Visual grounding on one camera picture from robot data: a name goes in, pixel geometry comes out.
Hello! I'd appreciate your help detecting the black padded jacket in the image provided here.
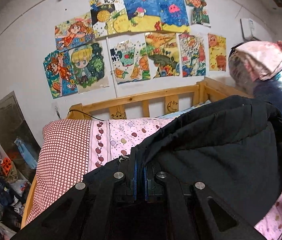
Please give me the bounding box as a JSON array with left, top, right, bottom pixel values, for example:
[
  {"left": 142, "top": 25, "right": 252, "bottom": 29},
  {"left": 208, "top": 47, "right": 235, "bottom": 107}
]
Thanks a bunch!
[{"left": 83, "top": 96, "right": 282, "bottom": 225}]

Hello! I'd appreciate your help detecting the plastic bag of clothes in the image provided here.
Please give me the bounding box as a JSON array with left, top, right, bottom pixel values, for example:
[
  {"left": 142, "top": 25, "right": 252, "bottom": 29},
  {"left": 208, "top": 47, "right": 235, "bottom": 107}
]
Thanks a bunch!
[{"left": 228, "top": 51, "right": 282, "bottom": 114}]

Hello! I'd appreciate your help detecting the pink patterned bed quilt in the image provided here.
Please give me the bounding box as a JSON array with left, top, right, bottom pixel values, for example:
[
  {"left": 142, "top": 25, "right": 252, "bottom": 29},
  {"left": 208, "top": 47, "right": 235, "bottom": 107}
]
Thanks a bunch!
[{"left": 25, "top": 102, "right": 282, "bottom": 240}]

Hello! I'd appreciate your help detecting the pink floral cloth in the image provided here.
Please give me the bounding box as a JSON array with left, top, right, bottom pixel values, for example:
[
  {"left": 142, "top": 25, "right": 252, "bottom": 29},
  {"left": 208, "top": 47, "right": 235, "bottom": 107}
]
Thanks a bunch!
[{"left": 228, "top": 41, "right": 282, "bottom": 83}]

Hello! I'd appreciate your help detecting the white air conditioner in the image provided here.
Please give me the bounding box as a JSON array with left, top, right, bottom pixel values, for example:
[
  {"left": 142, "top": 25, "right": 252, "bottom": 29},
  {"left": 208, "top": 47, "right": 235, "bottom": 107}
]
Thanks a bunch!
[{"left": 240, "top": 18, "right": 260, "bottom": 41}]

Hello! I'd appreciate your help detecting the yellow bear drawing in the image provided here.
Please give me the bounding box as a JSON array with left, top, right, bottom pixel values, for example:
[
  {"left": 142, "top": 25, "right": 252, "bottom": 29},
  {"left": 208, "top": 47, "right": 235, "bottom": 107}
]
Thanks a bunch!
[{"left": 208, "top": 34, "right": 227, "bottom": 72}]

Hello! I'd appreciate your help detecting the colourful doodle drawing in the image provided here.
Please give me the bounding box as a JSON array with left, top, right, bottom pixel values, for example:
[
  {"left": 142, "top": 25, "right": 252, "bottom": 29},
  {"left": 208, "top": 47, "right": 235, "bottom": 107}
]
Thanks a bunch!
[{"left": 178, "top": 33, "right": 206, "bottom": 77}]

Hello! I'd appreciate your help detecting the red-haired boy drawing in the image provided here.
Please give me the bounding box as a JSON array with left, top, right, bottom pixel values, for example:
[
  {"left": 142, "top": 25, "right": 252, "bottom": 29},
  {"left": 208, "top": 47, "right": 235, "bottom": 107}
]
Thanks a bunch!
[{"left": 185, "top": 0, "right": 210, "bottom": 27}]

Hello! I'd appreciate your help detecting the swimming girl drawing lower left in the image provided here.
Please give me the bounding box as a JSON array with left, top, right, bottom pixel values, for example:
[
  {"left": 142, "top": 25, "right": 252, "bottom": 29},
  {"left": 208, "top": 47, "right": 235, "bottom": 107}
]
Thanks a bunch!
[{"left": 43, "top": 50, "right": 78, "bottom": 99}]

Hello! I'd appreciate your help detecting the orange landscape drawing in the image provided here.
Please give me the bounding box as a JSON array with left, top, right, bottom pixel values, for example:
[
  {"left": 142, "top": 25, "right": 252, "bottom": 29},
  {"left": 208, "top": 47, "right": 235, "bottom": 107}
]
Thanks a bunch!
[{"left": 145, "top": 32, "right": 180, "bottom": 78}]

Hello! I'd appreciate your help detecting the oranges and drink drawing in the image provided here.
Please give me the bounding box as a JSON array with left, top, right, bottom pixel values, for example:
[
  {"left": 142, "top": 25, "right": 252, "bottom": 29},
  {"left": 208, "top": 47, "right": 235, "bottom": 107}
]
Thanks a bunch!
[{"left": 110, "top": 40, "right": 151, "bottom": 85}]

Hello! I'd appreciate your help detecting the pink jellyfish drawing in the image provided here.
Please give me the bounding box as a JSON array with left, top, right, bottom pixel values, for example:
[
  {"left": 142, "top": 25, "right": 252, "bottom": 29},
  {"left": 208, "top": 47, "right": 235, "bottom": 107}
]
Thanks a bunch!
[{"left": 156, "top": 0, "right": 190, "bottom": 33}]

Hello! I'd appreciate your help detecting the anime girl drawing upper left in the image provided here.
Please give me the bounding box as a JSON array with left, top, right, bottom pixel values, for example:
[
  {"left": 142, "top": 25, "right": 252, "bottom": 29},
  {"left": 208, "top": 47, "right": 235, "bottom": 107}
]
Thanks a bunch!
[{"left": 55, "top": 12, "right": 95, "bottom": 52}]

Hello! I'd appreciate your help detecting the blue sea bird drawing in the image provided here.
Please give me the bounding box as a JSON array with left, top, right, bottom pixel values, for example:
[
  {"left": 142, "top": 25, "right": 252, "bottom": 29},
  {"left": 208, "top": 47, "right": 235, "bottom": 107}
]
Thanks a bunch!
[{"left": 123, "top": 0, "right": 162, "bottom": 33}]

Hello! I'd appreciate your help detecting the wooden bed frame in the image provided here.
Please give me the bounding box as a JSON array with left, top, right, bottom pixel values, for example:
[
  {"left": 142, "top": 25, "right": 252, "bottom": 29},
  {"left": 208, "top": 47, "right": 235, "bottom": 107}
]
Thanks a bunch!
[{"left": 22, "top": 78, "right": 240, "bottom": 225}]

